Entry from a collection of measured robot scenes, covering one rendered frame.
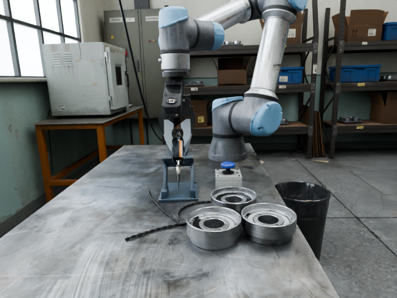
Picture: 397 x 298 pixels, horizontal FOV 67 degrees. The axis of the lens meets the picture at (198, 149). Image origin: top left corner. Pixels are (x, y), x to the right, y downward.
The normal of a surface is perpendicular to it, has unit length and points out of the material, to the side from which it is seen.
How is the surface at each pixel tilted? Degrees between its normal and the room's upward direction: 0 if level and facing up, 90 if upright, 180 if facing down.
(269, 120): 97
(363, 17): 94
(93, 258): 0
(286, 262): 0
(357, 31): 92
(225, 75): 82
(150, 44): 90
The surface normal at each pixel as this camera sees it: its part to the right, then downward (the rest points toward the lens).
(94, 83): -0.05, 0.23
